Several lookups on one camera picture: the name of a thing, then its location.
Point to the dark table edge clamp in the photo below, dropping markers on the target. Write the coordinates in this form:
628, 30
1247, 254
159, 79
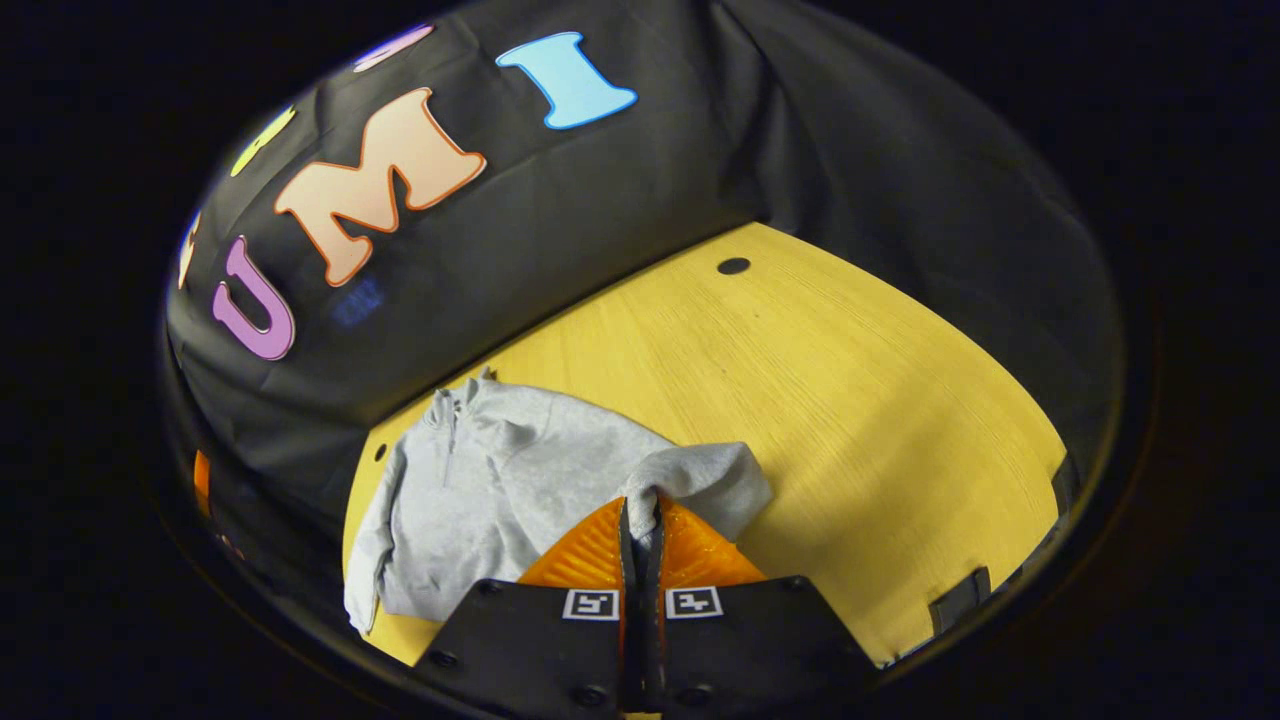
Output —
1066, 485
960, 600

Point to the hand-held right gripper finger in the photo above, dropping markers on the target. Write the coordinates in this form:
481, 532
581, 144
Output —
630, 620
655, 620

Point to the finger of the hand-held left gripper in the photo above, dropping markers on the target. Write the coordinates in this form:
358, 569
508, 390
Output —
201, 482

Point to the grey zip sweatshirt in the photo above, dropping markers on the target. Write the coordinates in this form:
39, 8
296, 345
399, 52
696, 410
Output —
500, 500

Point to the black backdrop cloth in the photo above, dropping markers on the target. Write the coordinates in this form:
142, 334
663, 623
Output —
600, 200

